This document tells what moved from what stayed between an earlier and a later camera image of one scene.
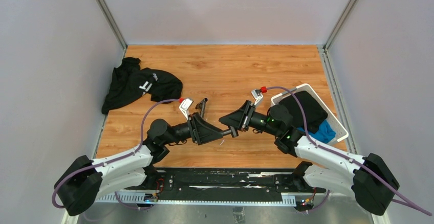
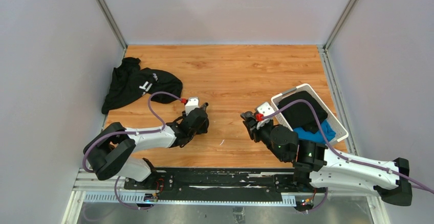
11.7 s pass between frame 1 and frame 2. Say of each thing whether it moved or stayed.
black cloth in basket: stayed
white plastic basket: stayed
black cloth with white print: stayed
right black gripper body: moved
